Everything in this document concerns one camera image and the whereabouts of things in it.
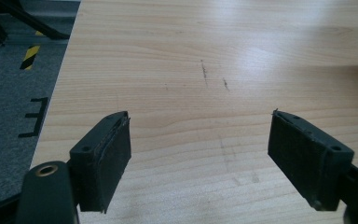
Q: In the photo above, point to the black floor tape mark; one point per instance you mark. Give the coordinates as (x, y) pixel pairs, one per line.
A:
(35, 116)

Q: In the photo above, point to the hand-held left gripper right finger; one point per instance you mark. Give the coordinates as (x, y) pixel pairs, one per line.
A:
(304, 155)

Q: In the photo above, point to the yellow black striped floor tape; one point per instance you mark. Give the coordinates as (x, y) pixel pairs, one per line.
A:
(30, 57)

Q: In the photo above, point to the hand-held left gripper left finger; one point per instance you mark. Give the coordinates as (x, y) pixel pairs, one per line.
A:
(101, 161)

